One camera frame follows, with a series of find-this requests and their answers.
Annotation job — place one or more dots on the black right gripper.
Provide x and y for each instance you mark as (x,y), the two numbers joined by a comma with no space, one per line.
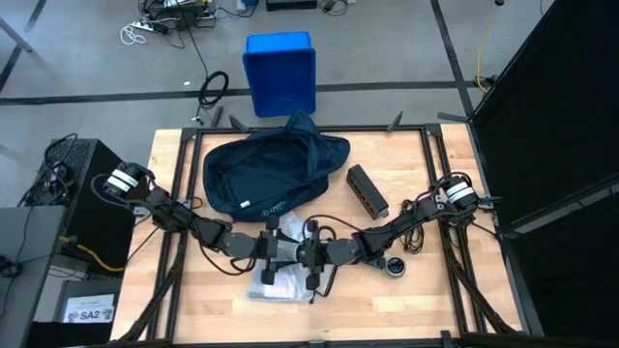
(316,251)

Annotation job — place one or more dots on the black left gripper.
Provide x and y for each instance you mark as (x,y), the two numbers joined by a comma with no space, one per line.
(272,249)

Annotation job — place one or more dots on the clear mesh zipper pouch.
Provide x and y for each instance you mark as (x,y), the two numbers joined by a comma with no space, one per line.
(285,285)

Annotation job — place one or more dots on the navy blue backpack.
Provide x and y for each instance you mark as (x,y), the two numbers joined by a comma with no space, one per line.
(271,174)

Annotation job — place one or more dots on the black network switch box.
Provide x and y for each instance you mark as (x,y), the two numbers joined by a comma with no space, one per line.
(367,191)

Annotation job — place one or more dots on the round black silver disc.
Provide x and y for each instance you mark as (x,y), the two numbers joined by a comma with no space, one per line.
(395,267)

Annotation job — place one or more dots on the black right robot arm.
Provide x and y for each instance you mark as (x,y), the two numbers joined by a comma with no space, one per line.
(396,224)

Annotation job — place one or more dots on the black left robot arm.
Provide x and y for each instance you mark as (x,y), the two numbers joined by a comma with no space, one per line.
(169,212)

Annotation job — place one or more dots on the blue plastic bin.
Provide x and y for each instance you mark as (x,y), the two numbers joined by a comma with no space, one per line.
(280,72)

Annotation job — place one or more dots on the black computer tower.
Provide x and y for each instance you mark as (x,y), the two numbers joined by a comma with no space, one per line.
(97,217)

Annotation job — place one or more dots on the white paper sign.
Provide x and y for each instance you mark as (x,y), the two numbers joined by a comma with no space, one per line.
(89,314)

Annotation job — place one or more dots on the flat black device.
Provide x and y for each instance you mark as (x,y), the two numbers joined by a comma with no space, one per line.
(290,5)

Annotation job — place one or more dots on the grey desk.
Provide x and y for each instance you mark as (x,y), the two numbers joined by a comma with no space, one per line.
(29,270)

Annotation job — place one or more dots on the black curtain partition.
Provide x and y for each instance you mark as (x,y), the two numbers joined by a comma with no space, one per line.
(556,121)

